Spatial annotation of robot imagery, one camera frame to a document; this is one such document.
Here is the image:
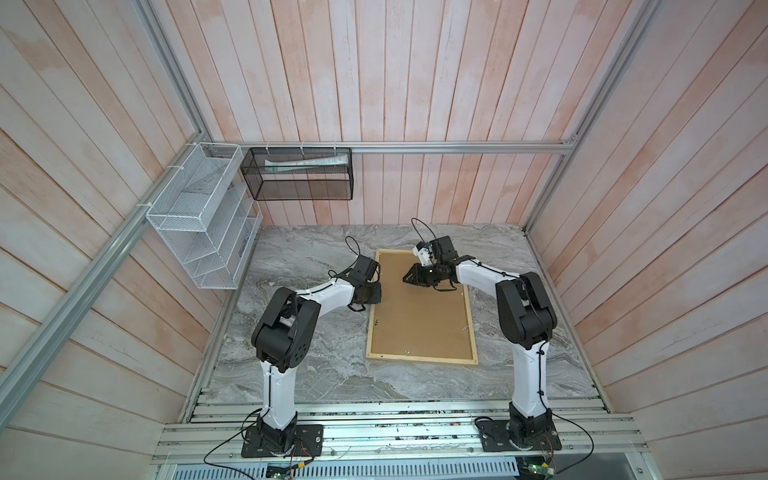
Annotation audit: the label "light wooden picture frame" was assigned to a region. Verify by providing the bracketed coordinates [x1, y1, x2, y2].
[365, 248, 480, 366]

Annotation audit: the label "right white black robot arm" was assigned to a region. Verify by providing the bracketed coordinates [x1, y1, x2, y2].
[403, 257, 557, 450]

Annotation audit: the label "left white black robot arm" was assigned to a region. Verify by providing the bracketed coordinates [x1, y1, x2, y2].
[251, 279, 382, 431]

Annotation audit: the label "aluminium slotted base rails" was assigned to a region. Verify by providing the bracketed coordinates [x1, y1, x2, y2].
[151, 397, 659, 479]

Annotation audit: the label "paper sheet inside black basket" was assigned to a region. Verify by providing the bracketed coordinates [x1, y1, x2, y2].
[263, 154, 350, 175]

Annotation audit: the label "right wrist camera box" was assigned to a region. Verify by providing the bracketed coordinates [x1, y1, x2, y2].
[429, 236, 459, 265]

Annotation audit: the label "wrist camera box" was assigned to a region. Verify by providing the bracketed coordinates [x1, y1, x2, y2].
[429, 236, 459, 265]
[346, 255, 379, 285]

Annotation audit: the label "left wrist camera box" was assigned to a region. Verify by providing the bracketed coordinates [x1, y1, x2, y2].
[346, 255, 379, 285]

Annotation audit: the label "black wire mesh basket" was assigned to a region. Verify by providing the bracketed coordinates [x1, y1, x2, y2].
[240, 146, 355, 202]

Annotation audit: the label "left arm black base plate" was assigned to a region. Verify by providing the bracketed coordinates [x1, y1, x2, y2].
[241, 423, 324, 458]

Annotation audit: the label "white wire mesh shelf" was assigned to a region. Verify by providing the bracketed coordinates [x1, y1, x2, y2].
[147, 143, 262, 290]

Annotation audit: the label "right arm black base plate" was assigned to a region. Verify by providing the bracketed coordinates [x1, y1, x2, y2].
[474, 416, 562, 452]

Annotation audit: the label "aluminium wall rail frame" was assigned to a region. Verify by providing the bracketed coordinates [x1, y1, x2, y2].
[1, 1, 660, 428]

